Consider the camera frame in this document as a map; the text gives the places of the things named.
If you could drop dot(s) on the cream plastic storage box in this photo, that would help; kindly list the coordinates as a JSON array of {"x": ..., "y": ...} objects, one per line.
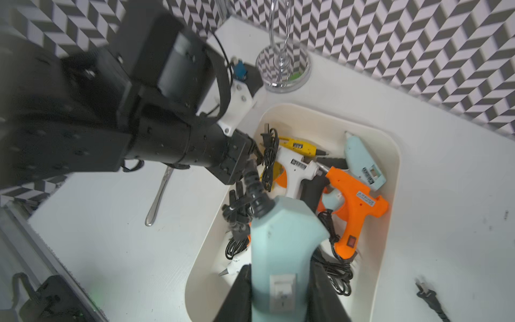
[{"x": 206, "y": 289}]

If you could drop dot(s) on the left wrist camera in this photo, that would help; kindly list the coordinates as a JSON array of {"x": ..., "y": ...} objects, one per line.
[{"x": 246, "y": 91}]

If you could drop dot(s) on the black hot glue gun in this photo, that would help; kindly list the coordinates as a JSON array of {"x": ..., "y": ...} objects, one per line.
[{"x": 312, "y": 193}]

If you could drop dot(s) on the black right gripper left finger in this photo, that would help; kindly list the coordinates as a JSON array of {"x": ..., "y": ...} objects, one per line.
[{"x": 237, "y": 305}]

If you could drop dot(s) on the orange hot glue gun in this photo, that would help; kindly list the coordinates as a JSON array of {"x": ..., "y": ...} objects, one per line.
[{"x": 358, "y": 204}]

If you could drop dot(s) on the white glue gun orange trigger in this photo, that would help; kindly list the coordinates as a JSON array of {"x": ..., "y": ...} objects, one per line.
[{"x": 234, "y": 267}]

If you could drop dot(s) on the white glue gun grey handle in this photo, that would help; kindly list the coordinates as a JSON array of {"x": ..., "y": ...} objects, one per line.
[{"x": 296, "y": 170}]

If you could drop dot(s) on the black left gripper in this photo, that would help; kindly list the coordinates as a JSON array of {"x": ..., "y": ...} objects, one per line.
[{"x": 162, "y": 137}]

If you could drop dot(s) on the yellow hot glue gun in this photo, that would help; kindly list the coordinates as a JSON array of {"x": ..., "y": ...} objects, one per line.
[{"x": 301, "y": 147}]

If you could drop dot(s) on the mint green glue gun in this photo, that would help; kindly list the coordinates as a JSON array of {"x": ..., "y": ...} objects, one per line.
[{"x": 361, "y": 164}]

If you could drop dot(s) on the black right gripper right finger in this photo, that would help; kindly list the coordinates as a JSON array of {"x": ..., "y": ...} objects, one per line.
[{"x": 323, "y": 302}]

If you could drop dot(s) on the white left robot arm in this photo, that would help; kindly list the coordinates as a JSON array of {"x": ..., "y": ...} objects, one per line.
[{"x": 157, "y": 92}]

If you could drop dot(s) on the metal spoon on table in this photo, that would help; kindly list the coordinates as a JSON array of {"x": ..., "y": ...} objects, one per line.
[{"x": 154, "y": 209}]

